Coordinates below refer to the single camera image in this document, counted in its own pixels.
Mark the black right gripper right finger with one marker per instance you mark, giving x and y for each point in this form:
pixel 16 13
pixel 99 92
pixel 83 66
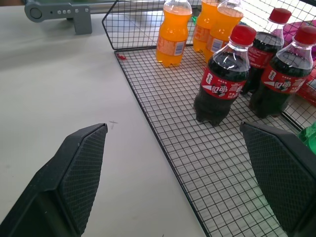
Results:
pixel 279 172

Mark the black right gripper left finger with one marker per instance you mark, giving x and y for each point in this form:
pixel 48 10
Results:
pixel 74 177

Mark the green plastic bottle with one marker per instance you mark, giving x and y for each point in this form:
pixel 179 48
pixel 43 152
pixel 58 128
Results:
pixel 308 137

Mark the cola bottle red cap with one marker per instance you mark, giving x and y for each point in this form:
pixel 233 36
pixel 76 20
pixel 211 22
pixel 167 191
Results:
pixel 264 53
pixel 281 81
pixel 221 84

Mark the small red scrap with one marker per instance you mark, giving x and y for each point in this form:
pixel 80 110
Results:
pixel 121 57

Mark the pink snack package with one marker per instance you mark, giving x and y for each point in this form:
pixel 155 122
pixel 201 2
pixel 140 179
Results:
pixel 296 27

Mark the orange soda bottle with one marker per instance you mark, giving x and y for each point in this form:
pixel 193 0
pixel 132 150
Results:
pixel 173 32
pixel 203 27
pixel 222 32

